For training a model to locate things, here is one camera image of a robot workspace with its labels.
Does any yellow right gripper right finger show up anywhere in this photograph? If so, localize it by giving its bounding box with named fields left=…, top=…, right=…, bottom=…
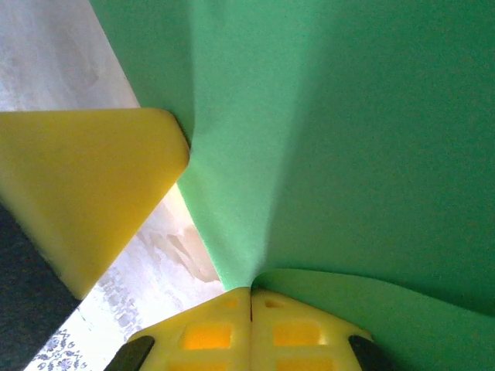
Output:
left=251, top=289, right=391, bottom=371

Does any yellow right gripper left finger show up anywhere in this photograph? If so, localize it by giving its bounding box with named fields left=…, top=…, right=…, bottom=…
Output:
left=104, top=288, right=252, bottom=371

